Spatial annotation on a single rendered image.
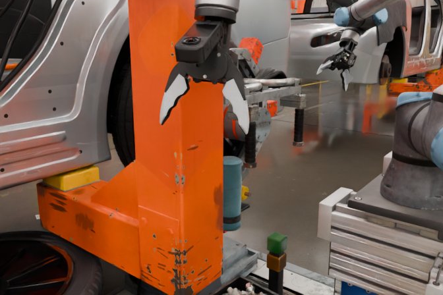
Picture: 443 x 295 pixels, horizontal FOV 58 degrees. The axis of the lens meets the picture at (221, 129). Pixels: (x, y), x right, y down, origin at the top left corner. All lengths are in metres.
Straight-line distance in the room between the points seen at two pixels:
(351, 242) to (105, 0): 1.04
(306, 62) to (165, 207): 3.11
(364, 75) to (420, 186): 3.19
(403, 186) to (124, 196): 0.69
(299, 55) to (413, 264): 3.16
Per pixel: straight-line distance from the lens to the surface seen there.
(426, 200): 0.90
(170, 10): 0.88
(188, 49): 0.58
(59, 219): 1.42
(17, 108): 1.27
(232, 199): 1.42
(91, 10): 1.39
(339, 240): 1.00
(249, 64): 1.61
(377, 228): 0.95
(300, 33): 3.96
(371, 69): 4.07
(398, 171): 0.91
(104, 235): 1.22
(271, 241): 1.06
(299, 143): 1.57
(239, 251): 1.89
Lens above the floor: 1.15
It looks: 12 degrees down
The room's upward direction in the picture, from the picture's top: straight up
